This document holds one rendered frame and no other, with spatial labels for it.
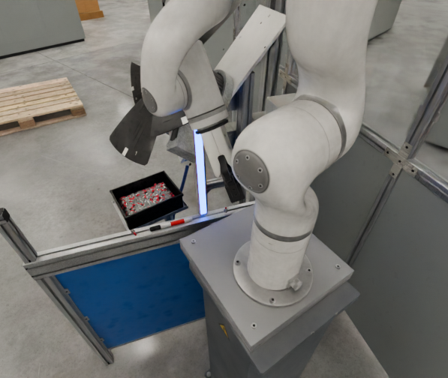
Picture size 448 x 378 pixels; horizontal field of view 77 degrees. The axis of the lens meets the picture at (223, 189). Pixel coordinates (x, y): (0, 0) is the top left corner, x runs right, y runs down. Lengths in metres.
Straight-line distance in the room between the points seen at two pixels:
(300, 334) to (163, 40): 0.62
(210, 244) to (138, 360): 1.04
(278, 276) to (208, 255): 0.20
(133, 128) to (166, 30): 0.71
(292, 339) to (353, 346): 1.11
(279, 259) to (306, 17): 0.41
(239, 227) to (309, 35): 0.55
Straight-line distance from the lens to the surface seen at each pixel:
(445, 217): 1.13
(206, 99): 0.57
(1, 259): 2.40
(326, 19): 0.36
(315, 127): 0.41
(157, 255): 1.06
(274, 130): 0.37
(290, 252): 0.57
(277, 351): 0.68
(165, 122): 0.90
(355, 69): 0.42
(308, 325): 0.72
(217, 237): 0.77
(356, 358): 1.77
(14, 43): 6.64
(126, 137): 1.19
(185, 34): 0.49
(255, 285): 0.69
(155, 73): 0.51
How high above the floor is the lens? 1.57
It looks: 41 degrees down
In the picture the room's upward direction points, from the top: straight up
